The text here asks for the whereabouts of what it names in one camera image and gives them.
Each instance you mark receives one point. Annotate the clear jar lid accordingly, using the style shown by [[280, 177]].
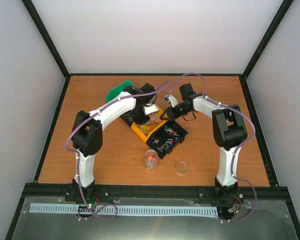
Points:
[[181, 167]]

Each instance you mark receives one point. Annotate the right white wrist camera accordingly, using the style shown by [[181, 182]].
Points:
[[170, 99]]

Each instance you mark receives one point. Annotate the black frame post left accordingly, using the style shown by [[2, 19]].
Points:
[[33, 13]]

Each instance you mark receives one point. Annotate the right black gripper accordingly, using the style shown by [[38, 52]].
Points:
[[169, 114]]

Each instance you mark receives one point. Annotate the metal base plate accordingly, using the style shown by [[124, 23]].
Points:
[[265, 220]]

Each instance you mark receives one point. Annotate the black frame post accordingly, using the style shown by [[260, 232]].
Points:
[[33, 13], [269, 33]]

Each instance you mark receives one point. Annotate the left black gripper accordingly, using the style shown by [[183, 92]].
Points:
[[141, 121]]

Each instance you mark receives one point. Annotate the metal scoop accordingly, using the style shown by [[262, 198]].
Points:
[[153, 120]]

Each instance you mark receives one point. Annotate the yellow plastic bin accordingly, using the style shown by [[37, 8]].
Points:
[[145, 132]]

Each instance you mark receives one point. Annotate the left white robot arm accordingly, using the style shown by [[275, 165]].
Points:
[[86, 138]]

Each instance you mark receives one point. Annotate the black aluminium rail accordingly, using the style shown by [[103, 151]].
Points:
[[109, 193]]

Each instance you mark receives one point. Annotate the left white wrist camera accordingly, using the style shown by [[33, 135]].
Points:
[[151, 109]]

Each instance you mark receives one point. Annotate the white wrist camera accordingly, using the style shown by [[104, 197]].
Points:
[[151, 109], [170, 99]]

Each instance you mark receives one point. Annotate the green plastic bin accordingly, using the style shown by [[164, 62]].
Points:
[[112, 94]]

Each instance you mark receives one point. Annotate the black bin with popsicle candies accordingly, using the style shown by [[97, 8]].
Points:
[[128, 118]]

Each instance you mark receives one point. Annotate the black frame post right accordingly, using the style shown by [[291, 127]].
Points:
[[269, 33]]

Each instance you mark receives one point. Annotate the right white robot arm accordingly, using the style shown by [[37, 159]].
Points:
[[229, 133]]

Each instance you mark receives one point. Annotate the black bin with lollipops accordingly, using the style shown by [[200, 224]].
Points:
[[166, 137]]

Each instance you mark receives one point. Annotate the clear plastic jar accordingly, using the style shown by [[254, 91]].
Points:
[[151, 160]]

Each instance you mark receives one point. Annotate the light blue cable duct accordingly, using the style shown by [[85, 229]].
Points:
[[127, 210]]

